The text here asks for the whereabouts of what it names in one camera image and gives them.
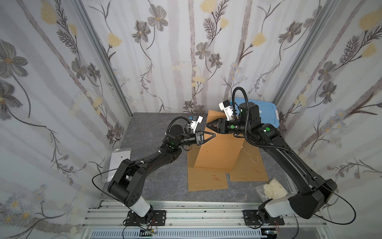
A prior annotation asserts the aluminium rail frame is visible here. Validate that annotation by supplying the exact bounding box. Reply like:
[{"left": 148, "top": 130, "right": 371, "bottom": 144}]
[{"left": 76, "top": 200, "right": 333, "bottom": 239}]

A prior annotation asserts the brown kraft file bag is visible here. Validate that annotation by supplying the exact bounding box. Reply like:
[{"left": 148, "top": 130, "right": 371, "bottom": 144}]
[
  {"left": 187, "top": 145, "right": 228, "bottom": 192},
  {"left": 229, "top": 141, "right": 269, "bottom": 182},
  {"left": 193, "top": 110, "right": 245, "bottom": 170}
]

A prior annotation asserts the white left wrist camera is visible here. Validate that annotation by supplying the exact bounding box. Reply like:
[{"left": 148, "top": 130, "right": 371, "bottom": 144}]
[{"left": 190, "top": 115, "right": 203, "bottom": 133}]

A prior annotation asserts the blue lidded white storage box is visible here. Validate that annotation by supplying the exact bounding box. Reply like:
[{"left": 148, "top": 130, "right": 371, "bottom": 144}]
[{"left": 235, "top": 98, "right": 280, "bottom": 128}]

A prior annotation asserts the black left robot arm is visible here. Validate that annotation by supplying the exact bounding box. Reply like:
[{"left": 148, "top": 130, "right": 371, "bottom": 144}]
[{"left": 107, "top": 124, "right": 216, "bottom": 218}]

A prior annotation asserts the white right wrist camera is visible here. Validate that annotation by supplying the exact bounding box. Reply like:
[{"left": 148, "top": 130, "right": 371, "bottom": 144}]
[{"left": 218, "top": 100, "right": 235, "bottom": 121}]

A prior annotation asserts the plastic bag with white stuff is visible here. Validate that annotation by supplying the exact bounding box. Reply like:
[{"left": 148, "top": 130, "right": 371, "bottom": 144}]
[{"left": 256, "top": 178, "right": 288, "bottom": 202}]

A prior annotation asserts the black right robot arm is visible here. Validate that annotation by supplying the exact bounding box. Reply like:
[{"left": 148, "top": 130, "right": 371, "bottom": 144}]
[{"left": 207, "top": 102, "right": 337, "bottom": 224}]

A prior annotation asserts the clear plastic bag left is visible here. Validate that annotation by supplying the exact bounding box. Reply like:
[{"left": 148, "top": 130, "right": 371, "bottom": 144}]
[{"left": 104, "top": 148, "right": 131, "bottom": 182}]

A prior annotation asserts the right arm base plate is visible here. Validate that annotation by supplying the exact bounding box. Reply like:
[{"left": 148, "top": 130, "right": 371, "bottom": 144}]
[{"left": 242, "top": 210, "right": 285, "bottom": 226}]

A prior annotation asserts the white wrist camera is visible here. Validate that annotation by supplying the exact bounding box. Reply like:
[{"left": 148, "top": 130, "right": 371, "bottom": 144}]
[
  {"left": 218, "top": 100, "right": 235, "bottom": 121},
  {"left": 190, "top": 115, "right": 203, "bottom": 133}
]

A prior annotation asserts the white slotted cable duct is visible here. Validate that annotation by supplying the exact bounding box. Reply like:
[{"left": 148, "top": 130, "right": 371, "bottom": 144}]
[{"left": 88, "top": 228, "right": 267, "bottom": 239}]

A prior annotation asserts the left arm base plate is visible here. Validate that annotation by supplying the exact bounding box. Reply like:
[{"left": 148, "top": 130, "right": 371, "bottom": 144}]
[{"left": 123, "top": 210, "right": 167, "bottom": 227}]

